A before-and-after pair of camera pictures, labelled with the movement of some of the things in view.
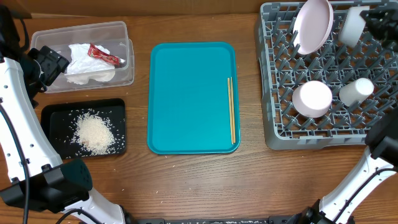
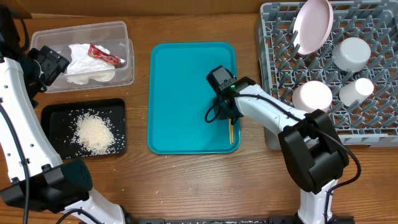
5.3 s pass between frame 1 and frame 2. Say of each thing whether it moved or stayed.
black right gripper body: moved
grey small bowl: moved
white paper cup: stayed
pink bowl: stayed
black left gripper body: stayed
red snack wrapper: stayed
